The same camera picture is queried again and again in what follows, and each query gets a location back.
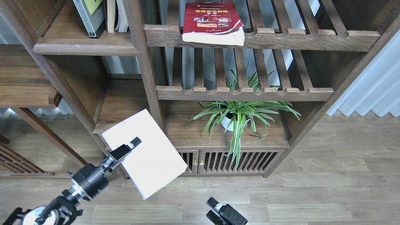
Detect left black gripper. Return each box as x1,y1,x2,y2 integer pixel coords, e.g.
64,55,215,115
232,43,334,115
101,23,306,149
62,137,142,202

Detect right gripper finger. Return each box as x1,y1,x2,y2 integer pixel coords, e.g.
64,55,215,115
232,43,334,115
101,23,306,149
206,197,248,225
206,210,224,225

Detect white lavender cover book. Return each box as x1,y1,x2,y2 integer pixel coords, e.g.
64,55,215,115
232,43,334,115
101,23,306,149
102,109,187,199

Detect green grey cover book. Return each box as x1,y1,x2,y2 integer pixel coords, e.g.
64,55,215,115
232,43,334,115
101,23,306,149
73,0,106,39

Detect red cover book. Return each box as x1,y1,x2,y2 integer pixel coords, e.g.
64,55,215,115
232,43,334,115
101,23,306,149
182,2,245,47

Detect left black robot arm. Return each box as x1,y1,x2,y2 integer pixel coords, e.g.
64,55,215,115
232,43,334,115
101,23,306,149
4,137,142,225

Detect upright books on shelf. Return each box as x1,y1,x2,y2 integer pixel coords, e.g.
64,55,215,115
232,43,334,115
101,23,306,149
104,0,128,33

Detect brass cabinet door knobs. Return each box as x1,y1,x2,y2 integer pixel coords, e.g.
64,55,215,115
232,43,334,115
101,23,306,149
192,160,205,166

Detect white plant pot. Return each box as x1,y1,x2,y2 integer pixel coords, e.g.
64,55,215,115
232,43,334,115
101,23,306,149
221,111,250,132

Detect green spider plant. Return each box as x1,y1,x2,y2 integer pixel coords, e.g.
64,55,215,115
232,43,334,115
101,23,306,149
184,64,302,171

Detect wooden side table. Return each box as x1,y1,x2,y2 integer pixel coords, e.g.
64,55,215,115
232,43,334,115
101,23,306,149
1,44,104,182

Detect dark wooden bookshelf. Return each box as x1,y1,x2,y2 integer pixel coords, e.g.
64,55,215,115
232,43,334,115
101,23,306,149
1,0,399,177

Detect white curtain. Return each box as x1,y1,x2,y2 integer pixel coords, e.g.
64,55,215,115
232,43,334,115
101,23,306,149
326,32,400,117

